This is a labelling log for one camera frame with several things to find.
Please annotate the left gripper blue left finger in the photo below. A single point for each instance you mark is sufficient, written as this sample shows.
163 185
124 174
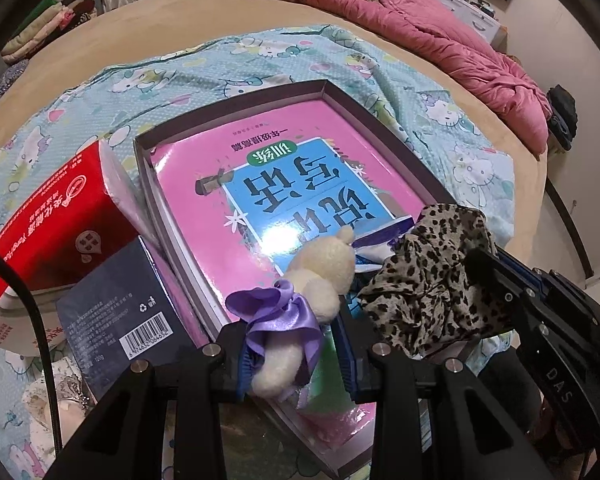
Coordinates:
248 363

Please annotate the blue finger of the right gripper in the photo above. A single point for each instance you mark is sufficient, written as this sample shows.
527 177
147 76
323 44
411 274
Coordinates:
518 273

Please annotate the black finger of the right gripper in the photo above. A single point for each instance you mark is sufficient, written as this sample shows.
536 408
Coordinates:
480 267

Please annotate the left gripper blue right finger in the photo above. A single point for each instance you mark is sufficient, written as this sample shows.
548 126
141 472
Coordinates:
347 354

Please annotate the cream plush bunny purple bow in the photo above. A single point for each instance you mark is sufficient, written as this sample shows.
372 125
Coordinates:
284 322

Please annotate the leopard print scrunchie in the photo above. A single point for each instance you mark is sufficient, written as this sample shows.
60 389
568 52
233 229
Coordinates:
421 300

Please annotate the green egg sponge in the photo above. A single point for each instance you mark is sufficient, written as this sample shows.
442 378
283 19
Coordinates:
325 393

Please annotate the green floral tissue pack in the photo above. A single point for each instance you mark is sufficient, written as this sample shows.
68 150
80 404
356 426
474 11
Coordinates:
480 353

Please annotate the small snack packet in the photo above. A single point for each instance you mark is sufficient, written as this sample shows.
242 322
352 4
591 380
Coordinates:
373 248

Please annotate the dark blue glossy box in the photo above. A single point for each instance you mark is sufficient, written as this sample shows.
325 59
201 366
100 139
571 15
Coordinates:
131 307

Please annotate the black bag on floor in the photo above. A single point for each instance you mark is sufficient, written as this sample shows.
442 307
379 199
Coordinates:
564 120

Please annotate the dark tray with pink book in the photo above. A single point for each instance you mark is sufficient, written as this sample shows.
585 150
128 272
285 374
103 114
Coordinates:
235 188

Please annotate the pink quilted duvet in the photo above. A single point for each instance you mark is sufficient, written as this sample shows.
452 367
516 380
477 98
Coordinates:
430 30

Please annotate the red white tissue box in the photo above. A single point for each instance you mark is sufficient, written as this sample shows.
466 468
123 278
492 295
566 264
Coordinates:
81 215

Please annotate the white drawer cabinet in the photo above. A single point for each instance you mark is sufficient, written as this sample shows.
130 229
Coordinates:
488 28

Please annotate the hello kitty blue cloth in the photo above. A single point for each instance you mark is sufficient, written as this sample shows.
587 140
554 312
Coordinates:
123 101

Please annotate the tan bed sheet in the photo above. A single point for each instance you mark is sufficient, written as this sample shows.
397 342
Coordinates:
147 28

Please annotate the folded clothes stack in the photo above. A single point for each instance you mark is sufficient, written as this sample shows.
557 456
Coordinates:
49 20

